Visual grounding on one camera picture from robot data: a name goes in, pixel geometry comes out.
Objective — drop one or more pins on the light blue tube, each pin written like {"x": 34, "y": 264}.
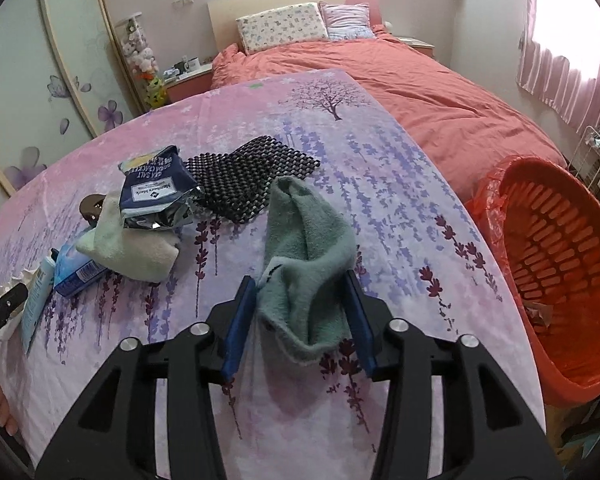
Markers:
{"x": 41, "y": 288}

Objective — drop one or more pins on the pink left nightstand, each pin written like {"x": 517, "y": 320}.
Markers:
{"x": 190, "y": 84}

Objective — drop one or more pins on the blue tissue pack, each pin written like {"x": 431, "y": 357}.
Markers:
{"x": 75, "y": 271}

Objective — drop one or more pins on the pink window curtain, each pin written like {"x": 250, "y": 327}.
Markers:
{"x": 560, "y": 59}

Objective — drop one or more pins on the white mug on nightstand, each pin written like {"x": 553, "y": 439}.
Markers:
{"x": 191, "y": 64}

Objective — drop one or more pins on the pink nightstand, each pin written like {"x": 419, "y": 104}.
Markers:
{"x": 190, "y": 84}
{"x": 418, "y": 45}

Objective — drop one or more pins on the grey green fuzzy sock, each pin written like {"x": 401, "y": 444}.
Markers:
{"x": 308, "y": 247}

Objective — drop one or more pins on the coral pink bed duvet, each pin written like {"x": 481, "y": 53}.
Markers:
{"x": 464, "y": 129}

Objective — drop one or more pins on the white floral pillow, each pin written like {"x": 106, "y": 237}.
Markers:
{"x": 272, "y": 28}

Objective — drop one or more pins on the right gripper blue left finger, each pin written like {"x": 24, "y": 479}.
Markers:
{"x": 244, "y": 303}

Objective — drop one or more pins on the brown shoe insole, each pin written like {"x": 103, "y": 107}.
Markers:
{"x": 91, "y": 207}

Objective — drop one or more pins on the orange plastic laundry basket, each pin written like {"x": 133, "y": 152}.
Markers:
{"x": 543, "y": 228}

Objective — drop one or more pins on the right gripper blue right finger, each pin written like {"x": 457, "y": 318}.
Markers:
{"x": 362, "y": 332}

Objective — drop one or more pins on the pink floral tablecloth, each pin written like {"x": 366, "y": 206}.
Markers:
{"x": 416, "y": 248}

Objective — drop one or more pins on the sliding wardrobe with flowers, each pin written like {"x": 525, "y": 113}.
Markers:
{"x": 61, "y": 84}

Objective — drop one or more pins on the trash pile in basket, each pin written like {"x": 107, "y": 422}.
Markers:
{"x": 539, "y": 315}

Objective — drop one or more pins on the white wire rack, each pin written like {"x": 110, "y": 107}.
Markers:
{"x": 585, "y": 162}

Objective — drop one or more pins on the pink right nightstand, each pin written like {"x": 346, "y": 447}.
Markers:
{"x": 418, "y": 45}

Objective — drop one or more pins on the pink striped pillow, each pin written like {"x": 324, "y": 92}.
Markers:
{"x": 347, "y": 21}

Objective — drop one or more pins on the black dotted mesh mat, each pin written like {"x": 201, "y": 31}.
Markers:
{"x": 236, "y": 185}

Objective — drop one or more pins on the hanging plush toy stack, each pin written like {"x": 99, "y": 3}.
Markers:
{"x": 141, "y": 62}

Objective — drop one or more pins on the blue foil snack bag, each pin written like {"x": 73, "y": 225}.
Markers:
{"x": 158, "y": 192}

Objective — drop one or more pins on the light green white towel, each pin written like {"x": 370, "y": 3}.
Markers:
{"x": 140, "y": 255}

